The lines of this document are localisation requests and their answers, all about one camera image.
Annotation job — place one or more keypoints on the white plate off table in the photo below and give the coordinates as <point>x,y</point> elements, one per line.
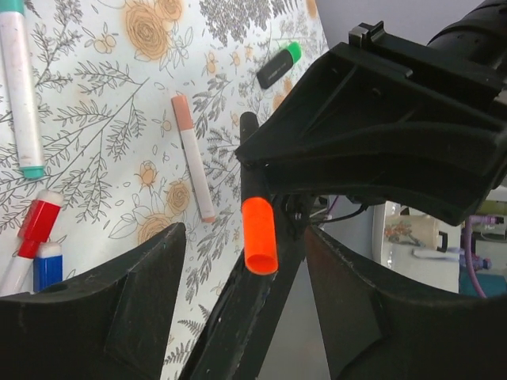
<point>382,251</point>

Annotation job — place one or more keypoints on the floral white mug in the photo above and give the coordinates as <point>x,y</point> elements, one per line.
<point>420,231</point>

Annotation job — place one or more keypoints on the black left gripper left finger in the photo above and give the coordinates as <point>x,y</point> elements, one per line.
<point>112,322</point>

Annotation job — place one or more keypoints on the blue capped white pen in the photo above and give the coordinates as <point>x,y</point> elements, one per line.
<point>47,266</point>

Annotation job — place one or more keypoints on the orange capped black highlighter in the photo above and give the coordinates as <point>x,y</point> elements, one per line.
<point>236,337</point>

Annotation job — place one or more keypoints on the green capped black highlighter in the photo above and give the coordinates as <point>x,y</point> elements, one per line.
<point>279,65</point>

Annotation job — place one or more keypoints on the pink capped white pen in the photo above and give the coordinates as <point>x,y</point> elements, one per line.
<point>193,158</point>

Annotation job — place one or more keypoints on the teal capped white pen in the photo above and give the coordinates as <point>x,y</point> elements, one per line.
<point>21,89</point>

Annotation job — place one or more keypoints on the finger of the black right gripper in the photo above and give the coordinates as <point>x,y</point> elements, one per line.
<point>444,192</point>

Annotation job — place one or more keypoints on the red capped pen in pile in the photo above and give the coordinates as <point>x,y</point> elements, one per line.
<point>34,231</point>

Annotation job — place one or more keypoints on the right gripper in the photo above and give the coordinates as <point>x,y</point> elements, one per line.
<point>442,102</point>

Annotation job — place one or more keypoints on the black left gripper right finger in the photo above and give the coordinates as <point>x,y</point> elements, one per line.
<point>377,324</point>

